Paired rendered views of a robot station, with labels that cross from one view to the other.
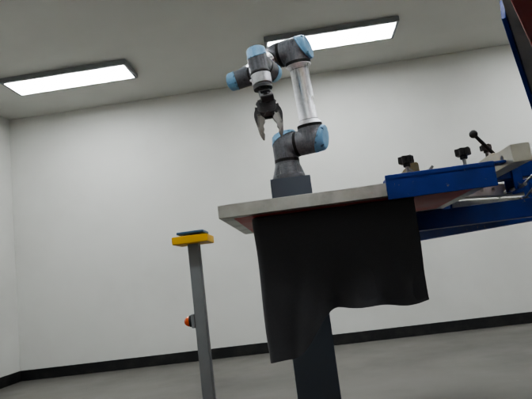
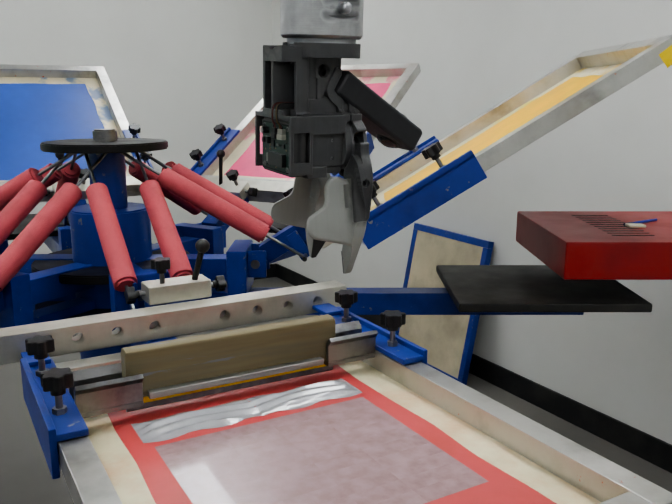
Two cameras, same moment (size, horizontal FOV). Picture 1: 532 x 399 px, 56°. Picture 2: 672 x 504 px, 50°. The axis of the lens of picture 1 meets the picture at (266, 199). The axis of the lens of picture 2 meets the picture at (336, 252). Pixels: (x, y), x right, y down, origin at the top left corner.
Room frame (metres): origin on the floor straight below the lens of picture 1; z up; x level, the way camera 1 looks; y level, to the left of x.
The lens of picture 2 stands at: (2.16, 0.53, 1.43)
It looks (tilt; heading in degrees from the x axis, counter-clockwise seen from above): 12 degrees down; 236
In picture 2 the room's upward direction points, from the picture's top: straight up
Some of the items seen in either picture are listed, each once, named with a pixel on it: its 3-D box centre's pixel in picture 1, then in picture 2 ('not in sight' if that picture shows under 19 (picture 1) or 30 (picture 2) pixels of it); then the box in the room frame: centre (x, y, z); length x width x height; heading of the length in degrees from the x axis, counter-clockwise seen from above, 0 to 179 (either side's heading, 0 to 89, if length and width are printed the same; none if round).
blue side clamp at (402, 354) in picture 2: (438, 181); (367, 345); (1.41, -0.49, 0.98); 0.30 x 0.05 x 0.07; 86
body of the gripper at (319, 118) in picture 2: (265, 101); (313, 110); (1.81, -0.04, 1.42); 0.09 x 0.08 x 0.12; 178
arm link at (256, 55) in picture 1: (258, 62); not in sight; (1.80, -0.04, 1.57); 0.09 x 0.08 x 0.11; 155
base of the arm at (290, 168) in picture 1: (288, 170); not in sight; (2.30, -0.12, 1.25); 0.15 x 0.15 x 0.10
